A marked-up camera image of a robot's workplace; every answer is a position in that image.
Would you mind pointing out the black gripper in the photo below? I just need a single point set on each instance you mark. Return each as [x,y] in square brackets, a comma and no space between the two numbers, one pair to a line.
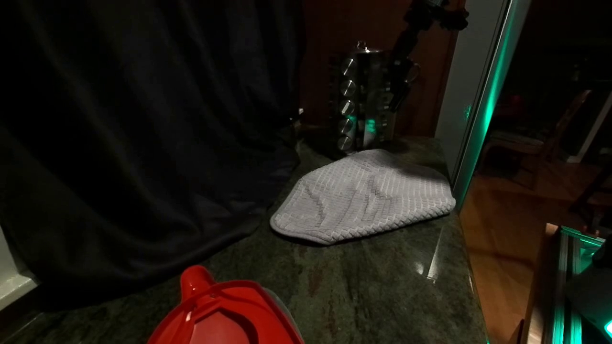
[440,16]

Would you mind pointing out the metal spice jar stand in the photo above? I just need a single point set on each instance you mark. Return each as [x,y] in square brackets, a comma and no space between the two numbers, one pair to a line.
[363,102]

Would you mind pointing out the grey metal panel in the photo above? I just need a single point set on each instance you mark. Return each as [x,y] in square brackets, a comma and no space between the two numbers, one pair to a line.
[470,116]

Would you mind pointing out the white furniture leg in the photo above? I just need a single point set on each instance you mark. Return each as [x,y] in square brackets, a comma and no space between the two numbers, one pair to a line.
[595,125]

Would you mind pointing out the grey waffle weave towel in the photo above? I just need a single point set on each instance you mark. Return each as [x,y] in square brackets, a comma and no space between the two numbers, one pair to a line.
[363,198]

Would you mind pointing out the metal framed equipment box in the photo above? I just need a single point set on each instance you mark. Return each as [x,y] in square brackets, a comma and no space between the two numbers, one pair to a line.
[574,299]

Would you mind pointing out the black fabric curtain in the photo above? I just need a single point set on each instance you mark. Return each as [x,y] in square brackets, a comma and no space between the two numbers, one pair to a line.
[126,127]

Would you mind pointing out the red plastic container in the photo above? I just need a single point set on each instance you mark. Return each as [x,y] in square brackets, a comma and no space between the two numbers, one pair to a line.
[222,318]

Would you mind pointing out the white ledge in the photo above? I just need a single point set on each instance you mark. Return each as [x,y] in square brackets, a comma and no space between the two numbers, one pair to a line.
[11,280]

